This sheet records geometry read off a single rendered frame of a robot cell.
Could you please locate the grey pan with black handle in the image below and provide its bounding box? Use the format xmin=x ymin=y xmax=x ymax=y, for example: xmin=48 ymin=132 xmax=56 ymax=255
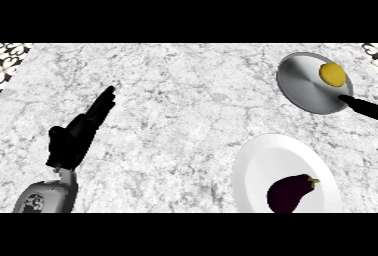
xmin=274 ymin=52 xmax=378 ymax=121

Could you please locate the white plate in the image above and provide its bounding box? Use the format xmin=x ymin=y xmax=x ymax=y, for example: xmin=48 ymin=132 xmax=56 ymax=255
xmin=230 ymin=133 xmax=344 ymax=214

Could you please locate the yellow lemon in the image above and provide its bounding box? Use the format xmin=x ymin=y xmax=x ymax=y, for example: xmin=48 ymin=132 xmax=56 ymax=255
xmin=317 ymin=62 xmax=348 ymax=88

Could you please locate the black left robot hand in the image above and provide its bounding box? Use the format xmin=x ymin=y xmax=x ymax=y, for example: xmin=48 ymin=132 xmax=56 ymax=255
xmin=44 ymin=85 xmax=118 ymax=172

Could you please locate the dark purple eggplant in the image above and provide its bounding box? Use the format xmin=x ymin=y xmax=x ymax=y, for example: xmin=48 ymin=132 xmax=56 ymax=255
xmin=265 ymin=173 xmax=322 ymax=214

